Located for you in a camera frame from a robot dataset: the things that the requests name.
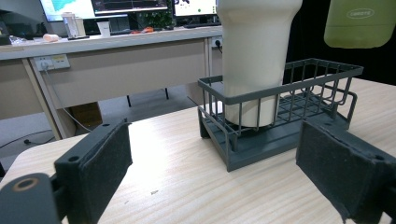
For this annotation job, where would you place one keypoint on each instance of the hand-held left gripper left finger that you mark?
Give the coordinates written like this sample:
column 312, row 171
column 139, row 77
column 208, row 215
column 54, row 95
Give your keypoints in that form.
column 93, row 174

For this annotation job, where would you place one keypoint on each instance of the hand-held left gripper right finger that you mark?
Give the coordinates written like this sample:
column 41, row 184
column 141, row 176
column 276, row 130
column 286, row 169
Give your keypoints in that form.
column 345, row 174

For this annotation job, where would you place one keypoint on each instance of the green bottle with white cap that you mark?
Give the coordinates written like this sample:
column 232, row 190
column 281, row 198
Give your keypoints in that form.
column 358, row 28

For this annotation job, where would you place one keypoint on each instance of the white tumbler with lid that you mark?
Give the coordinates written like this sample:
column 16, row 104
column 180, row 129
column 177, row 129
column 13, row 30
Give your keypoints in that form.
column 255, row 56

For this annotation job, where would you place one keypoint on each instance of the brown cardboard box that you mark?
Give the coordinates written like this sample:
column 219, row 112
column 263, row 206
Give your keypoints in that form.
column 86, row 114

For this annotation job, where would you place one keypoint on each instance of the beige office desk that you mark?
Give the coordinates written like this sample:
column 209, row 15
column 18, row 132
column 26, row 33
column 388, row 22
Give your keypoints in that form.
column 118, row 71

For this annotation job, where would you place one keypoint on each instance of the pale pink roll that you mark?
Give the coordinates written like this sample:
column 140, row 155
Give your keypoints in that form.
column 50, row 37

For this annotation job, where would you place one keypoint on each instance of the orange tool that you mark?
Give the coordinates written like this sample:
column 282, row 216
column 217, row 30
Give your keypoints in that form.
column 143, row 30

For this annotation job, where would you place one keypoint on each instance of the green potted plant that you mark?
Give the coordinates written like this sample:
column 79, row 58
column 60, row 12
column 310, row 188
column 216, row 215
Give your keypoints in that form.
column 157, row 19

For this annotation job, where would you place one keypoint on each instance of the monitor with bright map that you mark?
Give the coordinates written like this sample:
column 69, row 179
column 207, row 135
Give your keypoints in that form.
column 68, row 6

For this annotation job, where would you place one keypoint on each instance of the monitor with dark screen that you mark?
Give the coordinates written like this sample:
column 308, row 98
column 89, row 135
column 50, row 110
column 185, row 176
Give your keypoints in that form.
column 130, row 6

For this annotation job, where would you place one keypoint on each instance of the white outlet with black plugs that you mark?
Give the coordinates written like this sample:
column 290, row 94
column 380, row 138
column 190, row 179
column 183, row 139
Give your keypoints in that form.
column 217, row 42

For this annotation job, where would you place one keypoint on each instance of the black keyboard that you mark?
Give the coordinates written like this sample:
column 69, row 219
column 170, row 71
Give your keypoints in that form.
column 202, row 25

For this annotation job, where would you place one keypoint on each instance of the monitor with white screen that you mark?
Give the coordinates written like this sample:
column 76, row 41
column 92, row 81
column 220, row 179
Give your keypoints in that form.
column 194, row 6

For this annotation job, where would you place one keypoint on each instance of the white wall outlet strip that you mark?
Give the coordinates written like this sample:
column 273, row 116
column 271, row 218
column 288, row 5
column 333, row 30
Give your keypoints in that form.
column 52, row 62

